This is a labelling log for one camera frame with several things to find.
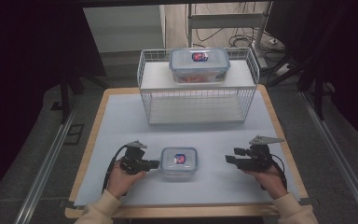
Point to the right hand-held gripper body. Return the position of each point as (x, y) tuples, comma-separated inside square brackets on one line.
[(258, 160)]

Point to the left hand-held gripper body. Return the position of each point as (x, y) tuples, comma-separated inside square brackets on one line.
[(132, 163)]

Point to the small clear plastic food container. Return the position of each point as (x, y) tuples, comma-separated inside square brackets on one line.
[(178, 161)]

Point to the large clear plastic food container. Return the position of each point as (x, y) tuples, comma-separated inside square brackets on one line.
[(199, 67)]

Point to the person's left hand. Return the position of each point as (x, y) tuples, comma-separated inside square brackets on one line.
[(119, 183)]

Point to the person's right hand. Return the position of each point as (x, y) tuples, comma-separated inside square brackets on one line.
[(273, 183)]

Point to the light blue table mat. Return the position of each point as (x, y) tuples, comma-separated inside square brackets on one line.
[(199, 137)]

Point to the dark floor plate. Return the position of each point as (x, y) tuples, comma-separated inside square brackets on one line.
[(74, 133)]

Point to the black tripod stand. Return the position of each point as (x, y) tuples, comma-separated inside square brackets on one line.
[(318, 93)]

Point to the white power strip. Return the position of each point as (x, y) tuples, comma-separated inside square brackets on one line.
[(282, 70)]

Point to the black stand legs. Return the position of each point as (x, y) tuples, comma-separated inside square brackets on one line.
[(64, 99)]

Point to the white board panel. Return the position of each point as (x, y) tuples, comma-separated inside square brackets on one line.
[(122, 28)]

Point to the aluminium floor rail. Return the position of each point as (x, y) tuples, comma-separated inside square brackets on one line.
[(43, 168), (338, 149)]

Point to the white metal stand frame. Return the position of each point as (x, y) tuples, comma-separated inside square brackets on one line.
[(227, 21)]

